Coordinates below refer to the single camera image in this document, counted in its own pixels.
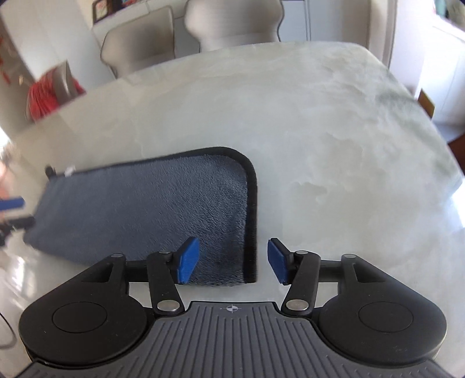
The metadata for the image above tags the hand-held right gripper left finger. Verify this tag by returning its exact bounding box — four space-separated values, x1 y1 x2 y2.
73 237 200 315

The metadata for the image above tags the framed picture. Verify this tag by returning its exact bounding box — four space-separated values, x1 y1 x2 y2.
92 0 140 22

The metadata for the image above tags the grey microfibre towel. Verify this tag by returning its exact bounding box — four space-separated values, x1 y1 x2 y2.
22 146 258 285

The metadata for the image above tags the black cable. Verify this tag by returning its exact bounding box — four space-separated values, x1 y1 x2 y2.
0 313 17 346

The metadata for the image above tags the grey upholstered dining chair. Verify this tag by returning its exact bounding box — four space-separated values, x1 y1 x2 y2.
183 0 284 51
54 60 87 101
100 5 177 79

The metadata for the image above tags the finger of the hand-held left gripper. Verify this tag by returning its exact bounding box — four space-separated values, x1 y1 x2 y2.
0 215 35 235
0 196 25 212

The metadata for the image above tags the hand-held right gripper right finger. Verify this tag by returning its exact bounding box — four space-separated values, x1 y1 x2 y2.
268 238 398 316

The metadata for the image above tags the brown chair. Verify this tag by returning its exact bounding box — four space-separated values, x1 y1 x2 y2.
417 89 437 120

